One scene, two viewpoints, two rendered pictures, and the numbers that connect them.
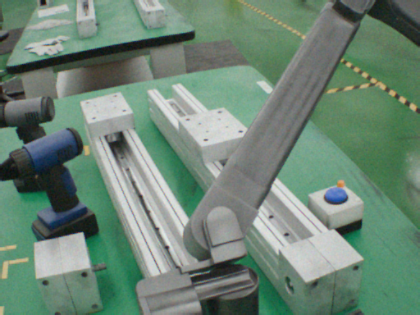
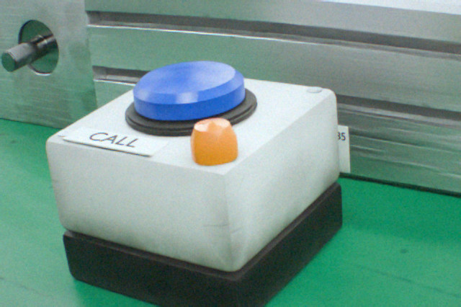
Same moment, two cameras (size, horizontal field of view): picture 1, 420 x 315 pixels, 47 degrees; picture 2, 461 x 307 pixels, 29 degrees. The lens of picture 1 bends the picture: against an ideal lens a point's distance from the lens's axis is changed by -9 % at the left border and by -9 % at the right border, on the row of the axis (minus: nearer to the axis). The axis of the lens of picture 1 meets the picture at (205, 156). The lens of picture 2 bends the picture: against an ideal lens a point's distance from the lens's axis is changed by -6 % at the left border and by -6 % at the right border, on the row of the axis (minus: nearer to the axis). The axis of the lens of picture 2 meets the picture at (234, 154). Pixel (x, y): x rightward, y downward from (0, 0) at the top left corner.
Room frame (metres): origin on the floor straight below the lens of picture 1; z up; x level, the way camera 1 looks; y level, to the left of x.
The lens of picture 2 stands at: (1.04, -0.42, 0.96)
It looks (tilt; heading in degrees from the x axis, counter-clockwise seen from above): 24 degrees down; 141
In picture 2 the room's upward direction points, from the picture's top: 6 degrees counter-clockwise
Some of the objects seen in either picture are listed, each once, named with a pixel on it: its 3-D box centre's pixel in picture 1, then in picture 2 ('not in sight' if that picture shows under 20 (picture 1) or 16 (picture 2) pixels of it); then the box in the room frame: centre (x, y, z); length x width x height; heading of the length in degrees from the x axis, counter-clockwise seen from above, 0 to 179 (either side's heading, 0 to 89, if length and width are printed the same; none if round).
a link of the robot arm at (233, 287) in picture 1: (226, 298); not in sight; (0.41, -0.01, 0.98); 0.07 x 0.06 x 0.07; 106
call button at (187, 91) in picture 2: (335, 196); (189, 100); (0.79, -0.23, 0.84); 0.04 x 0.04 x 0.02
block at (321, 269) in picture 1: (326, 274); (74, 26); (0.59, -0.17, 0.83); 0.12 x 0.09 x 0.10; 107
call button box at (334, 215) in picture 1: (331, 212); (211, 173); (0.78, -0.22, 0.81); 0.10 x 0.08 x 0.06; 107
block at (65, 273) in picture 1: (74, 275); not in sight; (0.66, 0.24, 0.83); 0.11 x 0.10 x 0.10; 104
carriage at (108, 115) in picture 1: (107, 119); not in sight; (1.20, 0.23, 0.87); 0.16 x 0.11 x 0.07; 17
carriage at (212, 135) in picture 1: (214, 139); not in sight; (1.02, -0.02, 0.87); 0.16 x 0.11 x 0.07; 17
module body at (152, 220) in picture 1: (131, 181); not in sight; (0.96, 0.16, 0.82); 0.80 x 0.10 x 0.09; 17
